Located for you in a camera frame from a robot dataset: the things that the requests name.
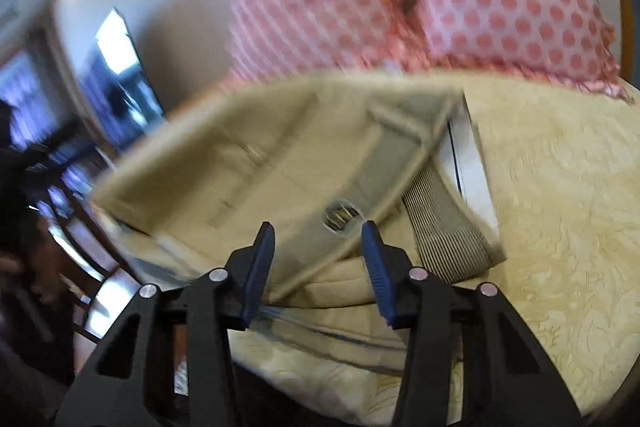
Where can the dark wooden chair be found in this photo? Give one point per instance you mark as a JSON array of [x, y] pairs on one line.
[[85, 237]]

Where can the cream embroidered bedspread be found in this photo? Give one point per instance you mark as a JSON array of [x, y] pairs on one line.
[[560, 207]]

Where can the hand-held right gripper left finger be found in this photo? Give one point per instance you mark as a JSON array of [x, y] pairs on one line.
[[261, 268]]

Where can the beige pants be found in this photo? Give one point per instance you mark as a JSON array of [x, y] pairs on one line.
[[260, 157]]

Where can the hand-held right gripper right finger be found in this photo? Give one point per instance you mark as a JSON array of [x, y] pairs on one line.
[[376, 277]]

